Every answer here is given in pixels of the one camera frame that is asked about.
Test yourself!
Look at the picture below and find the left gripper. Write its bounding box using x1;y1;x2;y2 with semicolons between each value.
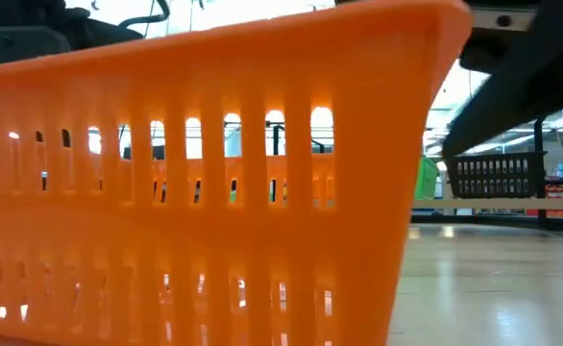
0;0;144;67

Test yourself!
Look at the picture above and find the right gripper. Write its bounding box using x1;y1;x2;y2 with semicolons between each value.
442;0;563;159

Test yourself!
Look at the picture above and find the black slotted plastic basket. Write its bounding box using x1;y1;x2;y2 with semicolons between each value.
444;151;549;200

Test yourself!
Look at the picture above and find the green slotted plastic basket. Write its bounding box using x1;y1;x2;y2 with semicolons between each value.
413;156;440;201

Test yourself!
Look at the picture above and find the orange slotted plastic basket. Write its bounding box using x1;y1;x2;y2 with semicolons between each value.
0;0;474;346

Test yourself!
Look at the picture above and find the black left wrist camera cable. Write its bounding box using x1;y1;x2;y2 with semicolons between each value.
117;0;173;29

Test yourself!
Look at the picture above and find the wooden shelf with black frame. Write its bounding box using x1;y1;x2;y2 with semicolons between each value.
408;108;563;241

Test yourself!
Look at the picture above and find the black metal table frame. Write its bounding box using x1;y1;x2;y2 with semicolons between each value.
409;210;563;241

